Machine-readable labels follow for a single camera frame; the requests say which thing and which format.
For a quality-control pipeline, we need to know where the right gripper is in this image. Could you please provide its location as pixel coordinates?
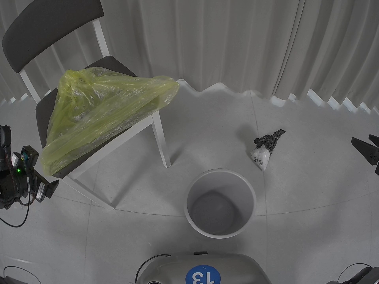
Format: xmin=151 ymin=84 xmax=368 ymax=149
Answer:
xmin=351 ymin=134 xmax=379 ymax=176

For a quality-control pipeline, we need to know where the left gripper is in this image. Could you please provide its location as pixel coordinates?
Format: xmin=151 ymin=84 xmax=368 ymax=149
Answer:
xmin=9 ymin=170 xmax=60 ymax=208

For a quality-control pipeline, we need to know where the dark grey white-framed chair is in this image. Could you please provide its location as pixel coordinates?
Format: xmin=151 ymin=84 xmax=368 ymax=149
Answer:
xmin=1 ymin=0 xmax=172 ymax=212

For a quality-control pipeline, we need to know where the white curtain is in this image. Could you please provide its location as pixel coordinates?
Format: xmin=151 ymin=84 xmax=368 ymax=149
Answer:
xmin=0 ymin=0 xmax=307 ymax=104
xmin=272 ymin=0 xmax=379 ymax=116

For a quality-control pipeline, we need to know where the yellow plastic bag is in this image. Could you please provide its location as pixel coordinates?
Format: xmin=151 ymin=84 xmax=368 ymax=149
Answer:
xmin=40 ymin=67 xmax=180 ymax=177

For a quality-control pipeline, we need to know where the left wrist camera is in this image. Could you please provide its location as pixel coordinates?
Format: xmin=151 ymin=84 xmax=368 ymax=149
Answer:
xmin=20 ymin=146 xmax=40 ymax=174

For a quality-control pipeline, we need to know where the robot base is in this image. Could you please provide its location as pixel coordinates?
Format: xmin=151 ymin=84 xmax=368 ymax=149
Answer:
xmin=138 ymin=251 xmax=271 ymax=284

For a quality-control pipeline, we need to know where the white trash bin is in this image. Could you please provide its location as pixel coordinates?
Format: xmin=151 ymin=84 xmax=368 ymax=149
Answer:
xmin=184 ymin=168 xmax=257 ymax=239

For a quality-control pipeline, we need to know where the black cable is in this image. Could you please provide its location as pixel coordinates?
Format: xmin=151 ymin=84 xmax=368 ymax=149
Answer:
xmin=3 ymin=266 xmax=42 ymax=284
xmin=0 ymin=188 xmax=31 ymax=228
xmin=337 ymin=263 xmax=373 ymax=284

